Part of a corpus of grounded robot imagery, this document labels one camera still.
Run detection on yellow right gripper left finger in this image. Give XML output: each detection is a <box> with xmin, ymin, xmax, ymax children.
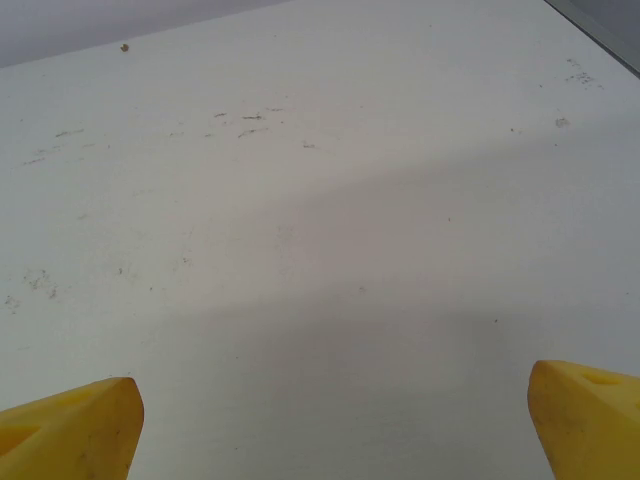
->
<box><xmin>0</xmin><ymin>376</ymin><xmax>145</xmax><ymax>480</ymax></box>

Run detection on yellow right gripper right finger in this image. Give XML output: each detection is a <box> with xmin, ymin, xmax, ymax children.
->
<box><xmin>528</xmin><ymin>359</ymin><xmax>640</xmax><ymax>480</ymax></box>

